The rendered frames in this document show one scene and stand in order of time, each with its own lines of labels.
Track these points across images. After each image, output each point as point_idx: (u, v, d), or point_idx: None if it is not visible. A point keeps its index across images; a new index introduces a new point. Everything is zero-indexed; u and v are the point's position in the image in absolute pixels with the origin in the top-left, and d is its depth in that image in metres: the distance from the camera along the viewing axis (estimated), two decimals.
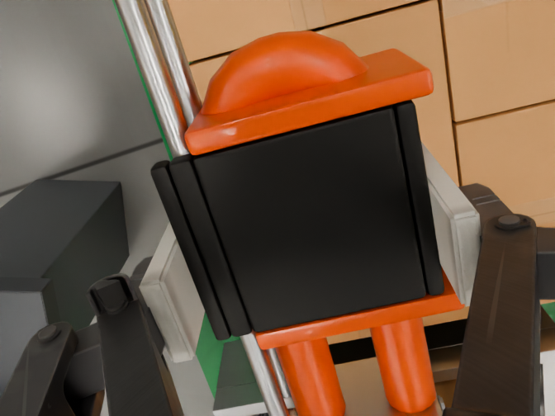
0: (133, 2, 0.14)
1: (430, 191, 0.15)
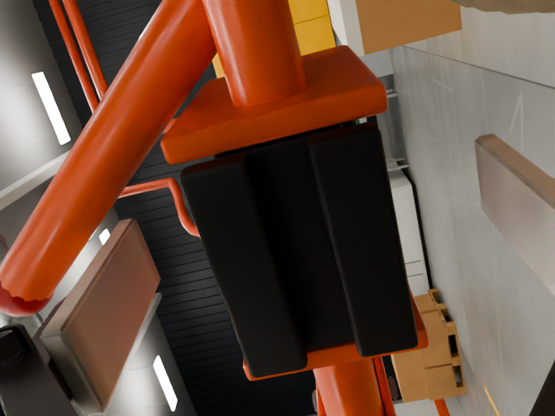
0: None
1: (533, 193, 0.14)
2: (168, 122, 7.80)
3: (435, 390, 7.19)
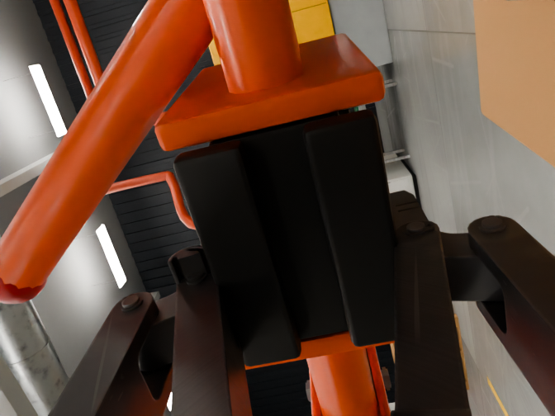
0: None
1: None
2: (165, 113, 7.71)
3: None
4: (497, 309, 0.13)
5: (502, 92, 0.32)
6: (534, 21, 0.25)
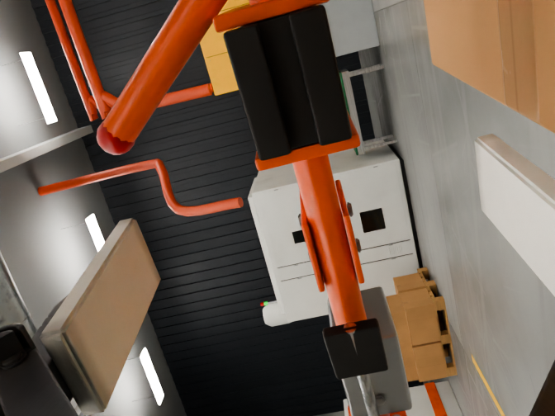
0: None
1: (533, 193, 0.14)
2: None
3: (424, 371, 6.90)
4: None
5: (441, 41, 0.43)
6: None
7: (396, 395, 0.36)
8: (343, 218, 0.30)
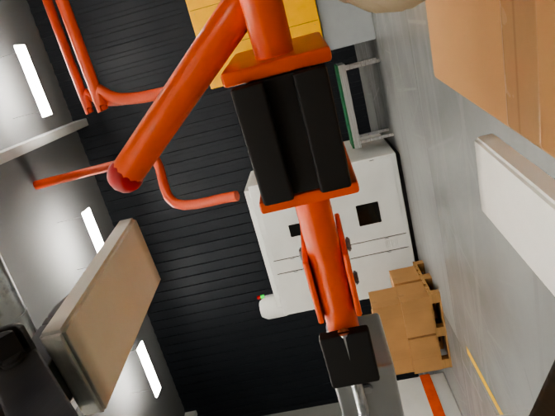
0: None
1: (533, 193, 0.14)
2: (149, 91, 7.69)
3: (419, 362, 6.96)
4: None
5: (443, 57, 0.45)
6: (455, 4, 0.38)
7: None
8: (343, 256, 0.32)
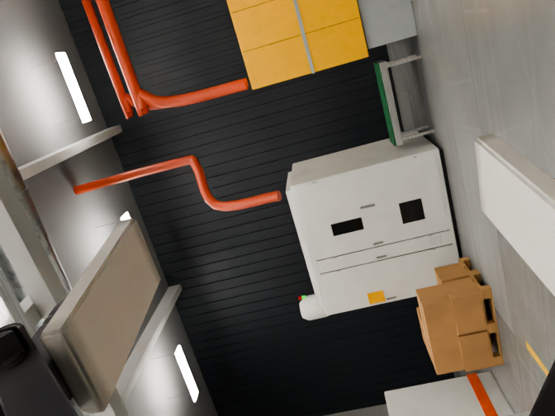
0: None
1: (533, 193, 0.14)
2: (189, 93, 7.76)
3: (471, 360, 6.86)
4: None
5: None
6: None
7: None
8: None
